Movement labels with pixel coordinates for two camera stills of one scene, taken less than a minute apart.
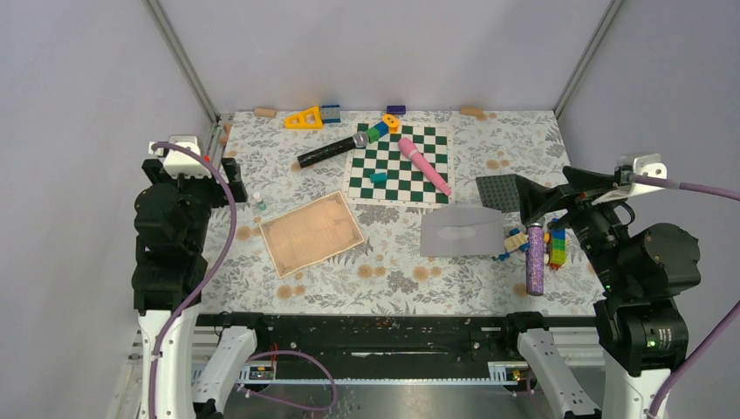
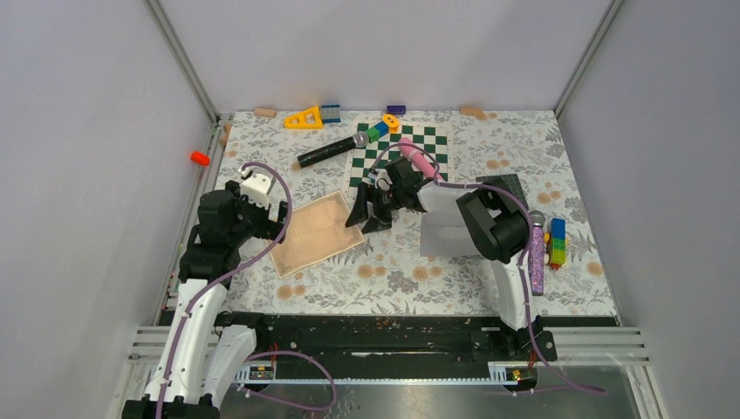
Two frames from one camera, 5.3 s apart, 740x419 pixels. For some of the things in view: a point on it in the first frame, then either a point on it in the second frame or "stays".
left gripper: x=156 y=167 -> x=270 y=229
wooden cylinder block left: x=266 y=113 stays
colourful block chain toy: x=389 y=123 stays
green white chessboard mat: x=381 y=173 stays
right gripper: x=536 y=198 -> x=360 y=212
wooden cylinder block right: x=476 y=112 stays
